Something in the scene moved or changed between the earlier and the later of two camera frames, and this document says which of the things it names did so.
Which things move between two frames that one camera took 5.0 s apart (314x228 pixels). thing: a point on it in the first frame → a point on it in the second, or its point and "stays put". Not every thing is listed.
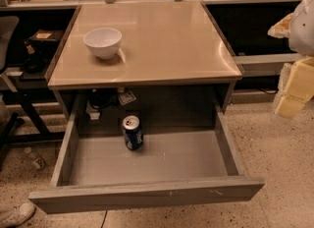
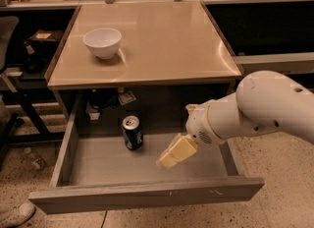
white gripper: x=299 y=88 → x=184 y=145
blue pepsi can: x=132 y=133 stays put
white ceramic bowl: x=104 y=41 stays put
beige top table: x=165 y=62 stays put
